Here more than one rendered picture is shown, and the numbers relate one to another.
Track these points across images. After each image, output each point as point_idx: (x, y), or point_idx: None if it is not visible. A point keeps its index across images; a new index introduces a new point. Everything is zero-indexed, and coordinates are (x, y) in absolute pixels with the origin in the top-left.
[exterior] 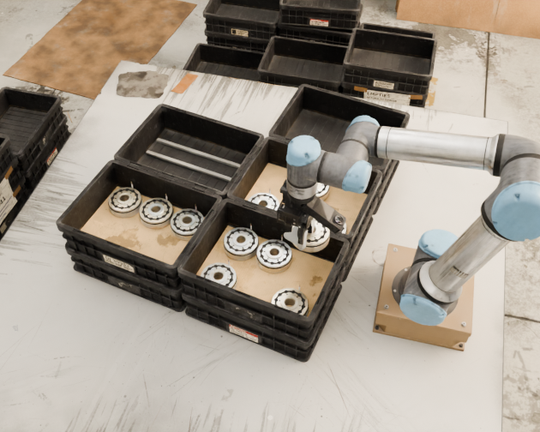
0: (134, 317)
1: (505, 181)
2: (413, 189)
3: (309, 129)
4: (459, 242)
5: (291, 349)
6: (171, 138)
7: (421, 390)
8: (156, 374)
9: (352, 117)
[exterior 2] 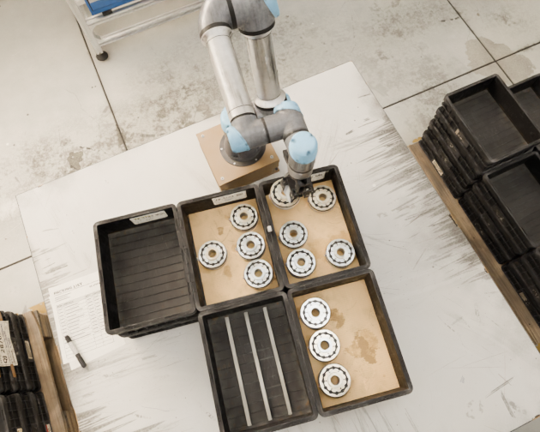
0: (387, 309)
1: (255, 6)
2: None
3: (145, 308)
4: (269, 63)
5: None
6: (237, 416)
7: None
8: (406, 261)
9: (111, 279)
